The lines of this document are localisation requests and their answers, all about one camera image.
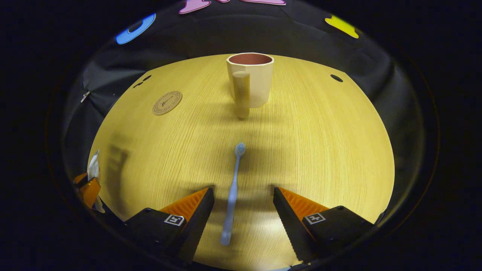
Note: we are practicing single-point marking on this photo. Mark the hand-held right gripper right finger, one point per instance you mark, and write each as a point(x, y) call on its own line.
point(290, 226)

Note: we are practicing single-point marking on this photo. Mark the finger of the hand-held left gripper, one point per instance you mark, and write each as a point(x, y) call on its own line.
point(90, 194)
point(81, 177)

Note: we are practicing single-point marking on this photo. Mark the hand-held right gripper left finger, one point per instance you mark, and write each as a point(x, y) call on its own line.
point(194, 229)

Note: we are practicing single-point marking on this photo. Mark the white toothpaste tube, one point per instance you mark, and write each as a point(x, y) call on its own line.
point(93, 169)

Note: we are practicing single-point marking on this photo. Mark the light blue toothbrush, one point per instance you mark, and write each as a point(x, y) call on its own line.
point(233, 188)

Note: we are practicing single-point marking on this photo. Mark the round cork coaster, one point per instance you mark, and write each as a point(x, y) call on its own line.
point(167, 102)

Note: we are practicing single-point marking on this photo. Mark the beige cup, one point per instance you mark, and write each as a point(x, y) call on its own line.
point(260, 82)

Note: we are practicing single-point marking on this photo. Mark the wooden desktop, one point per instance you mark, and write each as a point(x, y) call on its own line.
point(308, 143)

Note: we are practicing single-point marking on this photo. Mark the silver cloth clip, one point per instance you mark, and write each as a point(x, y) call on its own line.
point(84, 96)

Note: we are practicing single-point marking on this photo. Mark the black backdrop cloth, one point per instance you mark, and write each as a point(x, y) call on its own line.
point(233, 34)

